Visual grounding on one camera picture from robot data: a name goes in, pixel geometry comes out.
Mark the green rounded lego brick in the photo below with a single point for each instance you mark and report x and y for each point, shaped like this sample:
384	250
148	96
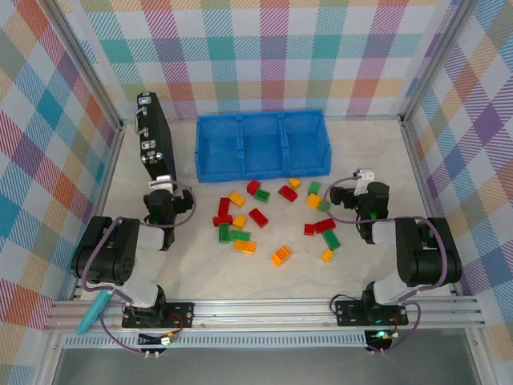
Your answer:
322	206

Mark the long red lego brick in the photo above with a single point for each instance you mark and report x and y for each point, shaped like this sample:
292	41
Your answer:
224	206
220	221
258	217
325	225

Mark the long green lego brick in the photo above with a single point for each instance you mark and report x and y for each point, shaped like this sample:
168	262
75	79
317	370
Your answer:
331	239
224	232
241	235

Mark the small red lego brick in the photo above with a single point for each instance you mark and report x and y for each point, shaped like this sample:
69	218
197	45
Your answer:
253	186
309	229

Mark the small yellow lego brick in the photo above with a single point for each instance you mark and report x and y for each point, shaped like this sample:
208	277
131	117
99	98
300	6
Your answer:
327	255

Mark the long orange lego brick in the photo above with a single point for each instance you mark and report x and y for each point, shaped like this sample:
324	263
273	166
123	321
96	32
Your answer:
245	246
281	255

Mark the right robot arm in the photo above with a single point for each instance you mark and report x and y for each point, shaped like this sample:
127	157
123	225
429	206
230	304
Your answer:
425	256

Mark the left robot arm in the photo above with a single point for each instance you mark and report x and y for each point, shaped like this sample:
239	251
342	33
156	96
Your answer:
116	256

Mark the black hard case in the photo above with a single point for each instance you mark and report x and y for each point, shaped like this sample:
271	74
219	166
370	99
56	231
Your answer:
160	136

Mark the yellow wedge lego brick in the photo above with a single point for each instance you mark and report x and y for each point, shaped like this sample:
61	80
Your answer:
295	183

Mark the red rounded lego brick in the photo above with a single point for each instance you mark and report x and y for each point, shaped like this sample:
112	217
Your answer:
288	193

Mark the blue three-compartment bin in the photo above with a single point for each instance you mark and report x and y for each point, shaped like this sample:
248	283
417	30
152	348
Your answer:
260	174

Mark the teal marker pen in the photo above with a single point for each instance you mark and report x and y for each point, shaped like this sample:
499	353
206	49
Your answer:
94	313

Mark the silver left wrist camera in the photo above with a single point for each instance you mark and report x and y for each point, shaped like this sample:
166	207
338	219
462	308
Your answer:
160	184

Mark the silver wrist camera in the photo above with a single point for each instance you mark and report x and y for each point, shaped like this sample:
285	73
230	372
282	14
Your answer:
160	184
362	177

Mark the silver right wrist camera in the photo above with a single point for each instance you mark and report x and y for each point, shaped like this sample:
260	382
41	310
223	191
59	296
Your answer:
362	177

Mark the aluminium side frame rail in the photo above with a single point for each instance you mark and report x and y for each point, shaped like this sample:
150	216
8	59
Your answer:
114	160
413	160

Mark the aluminium back frame rail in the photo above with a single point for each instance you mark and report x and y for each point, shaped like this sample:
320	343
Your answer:
384	117

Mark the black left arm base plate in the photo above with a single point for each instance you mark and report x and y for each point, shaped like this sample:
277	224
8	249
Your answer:
180	314

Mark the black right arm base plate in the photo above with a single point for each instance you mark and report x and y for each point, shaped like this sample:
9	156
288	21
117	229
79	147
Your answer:
348	313

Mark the aluminium front frame rail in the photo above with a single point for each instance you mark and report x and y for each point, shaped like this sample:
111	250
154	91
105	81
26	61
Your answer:
260	317

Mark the aluminium frame post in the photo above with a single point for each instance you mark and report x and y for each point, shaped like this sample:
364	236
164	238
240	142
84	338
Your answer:
80	60
437	60

